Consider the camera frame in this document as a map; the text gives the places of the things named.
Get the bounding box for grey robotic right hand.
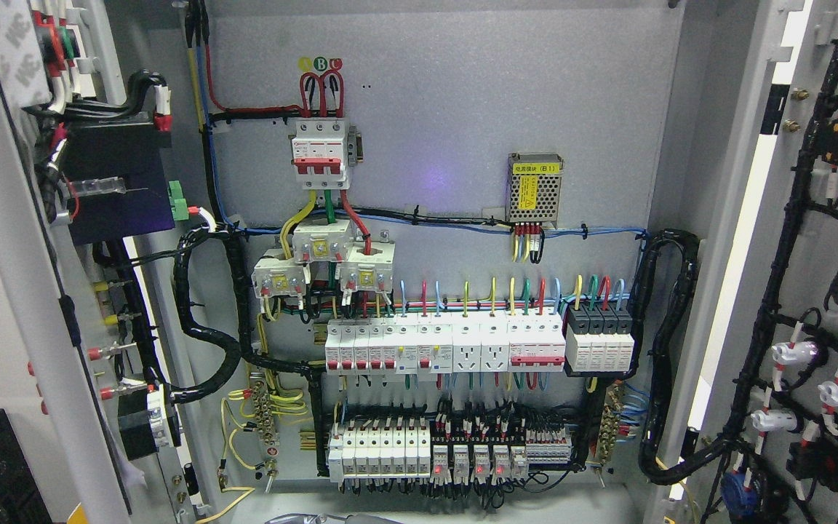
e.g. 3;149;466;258
266;513;399;524

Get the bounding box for grey cabinet door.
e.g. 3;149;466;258
645;1;838;523
0;0;209;524

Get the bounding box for white lower breaker row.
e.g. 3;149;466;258
328;420;432;485

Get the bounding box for relay and terminal row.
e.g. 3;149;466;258
428;402;573;492

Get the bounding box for white current transformers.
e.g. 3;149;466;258
252;218;396;305

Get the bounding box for red terminal connector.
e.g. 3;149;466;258
86;343;147;400

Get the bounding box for yellow terminal connector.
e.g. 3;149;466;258
91;281;134;326

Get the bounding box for black white surge protector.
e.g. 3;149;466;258
563;306;635;379

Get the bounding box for white red main breaker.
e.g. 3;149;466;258
290;117;363;191

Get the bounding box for perforated metal power supply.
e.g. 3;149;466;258
506;152;563;223

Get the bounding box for black meter rear housing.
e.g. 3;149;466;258
60;111;175;245

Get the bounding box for black cable harness left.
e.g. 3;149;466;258
170;223;329;477

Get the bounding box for black cable harness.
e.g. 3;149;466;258
637;230;740;487
170;223;329;477

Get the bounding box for white rotary selector switch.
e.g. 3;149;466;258
117;386;182;460

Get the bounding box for white din rail socket breakers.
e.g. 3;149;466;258
324;311;565;381

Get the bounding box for black cable harness right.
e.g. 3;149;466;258
637;230;740;487

